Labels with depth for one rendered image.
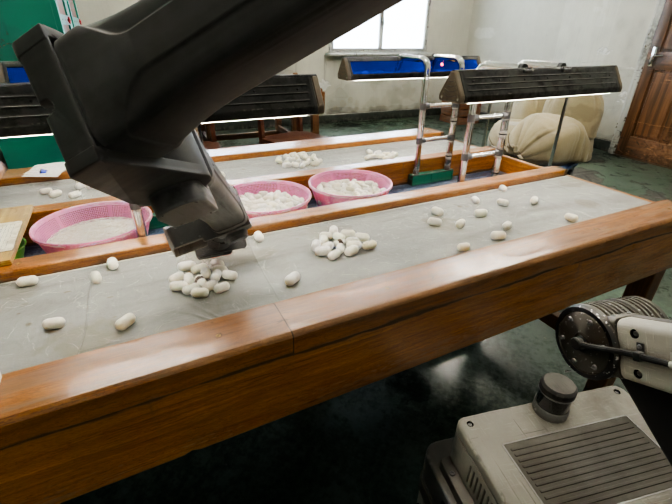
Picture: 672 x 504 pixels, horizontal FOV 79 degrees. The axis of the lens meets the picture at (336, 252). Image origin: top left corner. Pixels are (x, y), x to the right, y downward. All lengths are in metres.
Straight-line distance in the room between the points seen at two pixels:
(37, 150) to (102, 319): 2.82
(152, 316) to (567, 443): 0.83
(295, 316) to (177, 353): 0.19
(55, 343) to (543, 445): 0.90
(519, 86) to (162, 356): 1.02
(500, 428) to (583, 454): 0.15
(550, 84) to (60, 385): 1.24
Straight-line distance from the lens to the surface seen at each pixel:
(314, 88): 0.87
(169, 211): 0.31
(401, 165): 1.58
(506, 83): 1.18
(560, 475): 0.95
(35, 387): 0.70
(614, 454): 1.03
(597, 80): 1.46
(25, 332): 0.86
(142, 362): 0.67
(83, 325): 0.83
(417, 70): 1.68
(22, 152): 3.60
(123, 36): 0.24
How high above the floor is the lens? 1.18
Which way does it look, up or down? 28 degrees down
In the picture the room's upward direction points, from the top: 1 degrees clockwise
